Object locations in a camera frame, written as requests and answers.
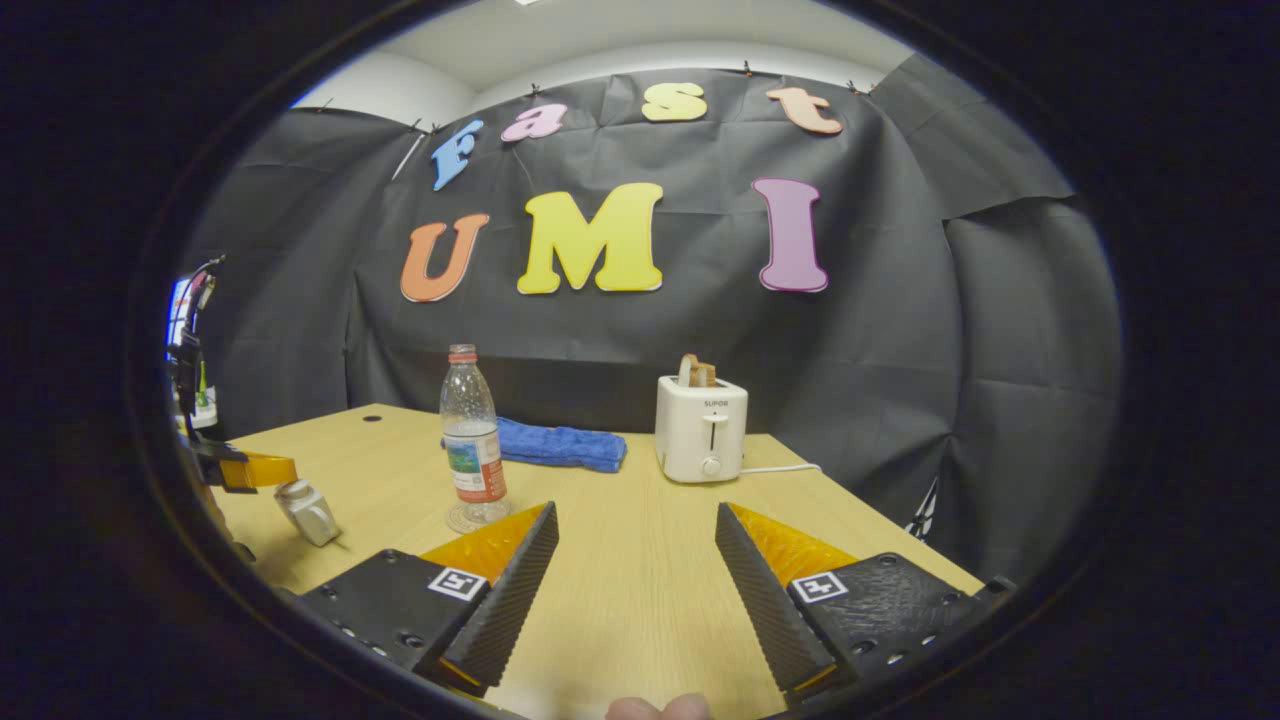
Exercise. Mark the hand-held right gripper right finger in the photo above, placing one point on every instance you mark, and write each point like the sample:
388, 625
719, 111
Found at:
765, 600

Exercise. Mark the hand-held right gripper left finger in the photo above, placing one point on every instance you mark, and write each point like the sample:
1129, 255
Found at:
505, 600

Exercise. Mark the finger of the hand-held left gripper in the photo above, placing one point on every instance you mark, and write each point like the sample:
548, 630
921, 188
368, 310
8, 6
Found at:
225, 468

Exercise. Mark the clear plastic water bottle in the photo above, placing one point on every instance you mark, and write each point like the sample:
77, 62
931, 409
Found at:
475, 450

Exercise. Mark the green bottle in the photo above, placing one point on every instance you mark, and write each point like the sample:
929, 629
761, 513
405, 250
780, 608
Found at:
204, 390

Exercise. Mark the white side shelf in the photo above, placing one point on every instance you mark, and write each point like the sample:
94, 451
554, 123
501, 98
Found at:
208, 416

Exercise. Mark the computer monitor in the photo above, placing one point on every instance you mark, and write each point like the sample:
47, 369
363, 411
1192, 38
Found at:
176, 310

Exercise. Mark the blue towel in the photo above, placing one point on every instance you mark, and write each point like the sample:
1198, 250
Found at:
565, 445

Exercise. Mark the white striped panel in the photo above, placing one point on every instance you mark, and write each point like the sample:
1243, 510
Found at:
925, 515

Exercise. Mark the white toaster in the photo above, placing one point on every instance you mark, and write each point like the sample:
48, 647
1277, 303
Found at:
700, 430

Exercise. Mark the bread slice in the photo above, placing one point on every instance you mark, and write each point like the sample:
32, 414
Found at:
697, 372

